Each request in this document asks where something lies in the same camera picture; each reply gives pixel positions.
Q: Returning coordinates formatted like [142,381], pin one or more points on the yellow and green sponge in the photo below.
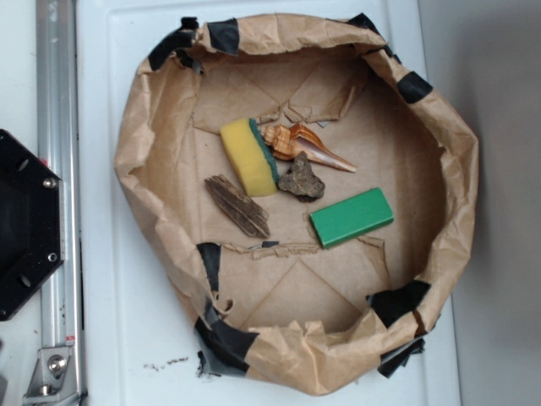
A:
[250,157]

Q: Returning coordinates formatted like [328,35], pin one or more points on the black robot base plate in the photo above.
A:
[31,228]

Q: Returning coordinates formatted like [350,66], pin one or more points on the grey brown rock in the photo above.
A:
[301,181]

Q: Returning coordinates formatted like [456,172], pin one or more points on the metal corner bracket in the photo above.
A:
[54,378]

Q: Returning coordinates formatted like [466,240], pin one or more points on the brown wood bark piece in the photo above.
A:
[241,209]

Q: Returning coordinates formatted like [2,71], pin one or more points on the aluminium extrusion rail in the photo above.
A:
[62,319]

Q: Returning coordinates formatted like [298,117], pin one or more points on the green rectangular block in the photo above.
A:
[352,217]

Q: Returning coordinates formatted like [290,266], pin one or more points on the brown paper bag bin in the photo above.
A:
[284,309]

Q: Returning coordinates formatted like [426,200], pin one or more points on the orange spiral seashell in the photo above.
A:
[287,143]

